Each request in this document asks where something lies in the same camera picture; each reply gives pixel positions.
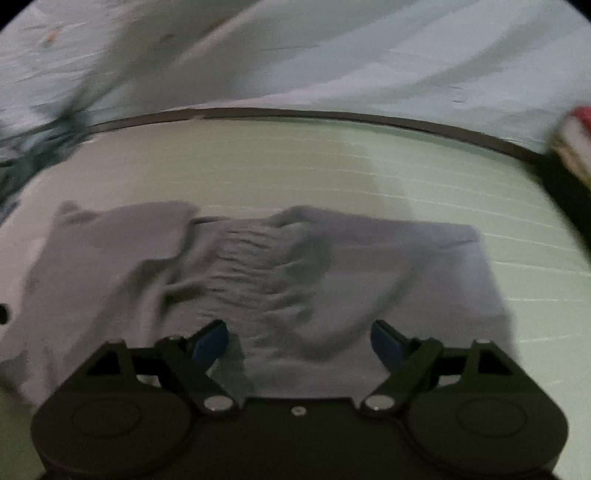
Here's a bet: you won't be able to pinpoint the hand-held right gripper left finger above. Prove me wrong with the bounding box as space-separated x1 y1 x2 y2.
83 319 240 414

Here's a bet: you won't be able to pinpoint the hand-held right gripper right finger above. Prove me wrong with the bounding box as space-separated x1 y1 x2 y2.
359 319 525 412

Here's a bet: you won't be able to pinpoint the grey shorts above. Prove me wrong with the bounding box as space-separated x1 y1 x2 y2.
0 200 520 408

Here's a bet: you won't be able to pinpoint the green grid mat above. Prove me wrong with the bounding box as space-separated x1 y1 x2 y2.
0 117 591 480

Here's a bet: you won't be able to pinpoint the blue-grey garment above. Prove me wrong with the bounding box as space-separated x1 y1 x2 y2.
0 92 95 222

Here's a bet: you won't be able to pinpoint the white carrot print sheet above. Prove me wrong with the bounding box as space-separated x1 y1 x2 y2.
0 0 591 155

